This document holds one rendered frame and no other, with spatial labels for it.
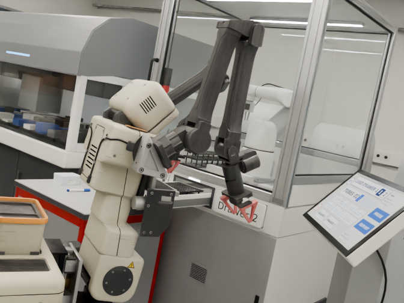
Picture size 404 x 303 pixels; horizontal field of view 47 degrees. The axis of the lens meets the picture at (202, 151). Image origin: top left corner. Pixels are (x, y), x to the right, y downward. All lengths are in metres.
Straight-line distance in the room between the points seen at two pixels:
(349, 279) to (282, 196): 0.57
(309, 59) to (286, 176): 0.54
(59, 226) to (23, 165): 1.14
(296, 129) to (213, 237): 0.71
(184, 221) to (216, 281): 0.36
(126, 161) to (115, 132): 0.10
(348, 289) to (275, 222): 0.56
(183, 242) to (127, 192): 1.06
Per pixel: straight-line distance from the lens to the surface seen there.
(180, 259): 2.60
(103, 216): 1.57
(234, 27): 1.46
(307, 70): 2.18
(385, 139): 5.38
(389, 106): 5.39
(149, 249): 2.57
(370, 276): 1.83
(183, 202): 2.27
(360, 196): 1.85
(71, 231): 2.29
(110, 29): 2.99
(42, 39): 3.26
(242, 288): 2.38
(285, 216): 2.23
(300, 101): 2.17
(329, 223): 1.82
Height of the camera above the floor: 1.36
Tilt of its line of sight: 6 degrees down
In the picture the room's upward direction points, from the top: 11 degrees clockwise
